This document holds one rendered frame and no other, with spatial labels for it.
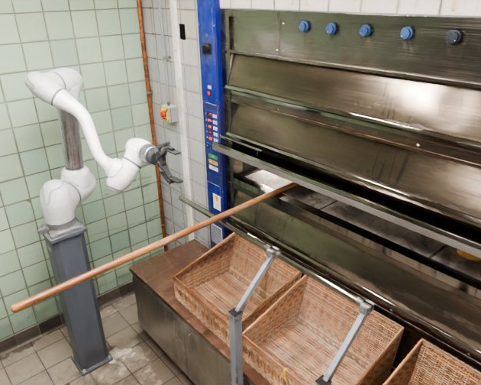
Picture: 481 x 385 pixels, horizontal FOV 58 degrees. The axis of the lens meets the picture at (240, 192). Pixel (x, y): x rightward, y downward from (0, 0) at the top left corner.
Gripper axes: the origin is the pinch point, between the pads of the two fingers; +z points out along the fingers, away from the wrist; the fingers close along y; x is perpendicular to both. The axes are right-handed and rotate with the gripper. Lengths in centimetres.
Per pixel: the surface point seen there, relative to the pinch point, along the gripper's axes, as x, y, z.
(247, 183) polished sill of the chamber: -56, 31, -16
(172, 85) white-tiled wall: -57, -15, -88
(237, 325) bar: 4, 59, 43
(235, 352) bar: 6, 74, 43
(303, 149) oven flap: -54, -2, 26
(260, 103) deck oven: -56, -18, -5
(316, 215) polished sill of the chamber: -55, 31, 36
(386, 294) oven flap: -52, 52, 79
